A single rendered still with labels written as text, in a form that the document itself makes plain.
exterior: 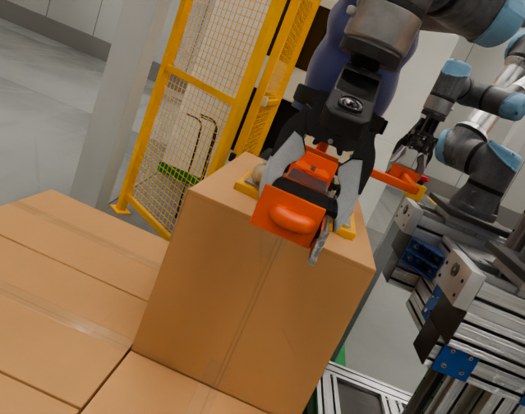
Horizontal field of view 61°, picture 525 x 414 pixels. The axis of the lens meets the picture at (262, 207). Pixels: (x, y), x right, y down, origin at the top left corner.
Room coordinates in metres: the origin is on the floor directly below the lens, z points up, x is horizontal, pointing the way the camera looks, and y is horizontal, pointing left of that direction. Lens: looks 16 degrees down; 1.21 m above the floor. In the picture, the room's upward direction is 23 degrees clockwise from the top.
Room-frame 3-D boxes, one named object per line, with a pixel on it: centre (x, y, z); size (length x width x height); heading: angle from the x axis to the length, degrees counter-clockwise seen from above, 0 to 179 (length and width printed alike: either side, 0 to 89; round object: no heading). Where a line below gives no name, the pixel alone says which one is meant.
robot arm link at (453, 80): (1.39, -0.36, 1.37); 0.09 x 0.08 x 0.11; 137
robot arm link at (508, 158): (1.49, -0.63, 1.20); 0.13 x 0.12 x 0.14; 47
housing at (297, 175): (0.66, -0.05, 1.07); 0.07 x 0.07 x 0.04; 86
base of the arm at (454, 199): (1.49, -0.64, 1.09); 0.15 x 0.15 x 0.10
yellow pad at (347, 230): (1.12, -0.17, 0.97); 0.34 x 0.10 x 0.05; 176
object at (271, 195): (0.53, -0.03, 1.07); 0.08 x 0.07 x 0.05; 176
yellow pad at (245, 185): (1.13, 0.02, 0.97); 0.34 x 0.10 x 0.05; 176
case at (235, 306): (1.13, -0.07, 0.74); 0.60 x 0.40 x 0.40; 177
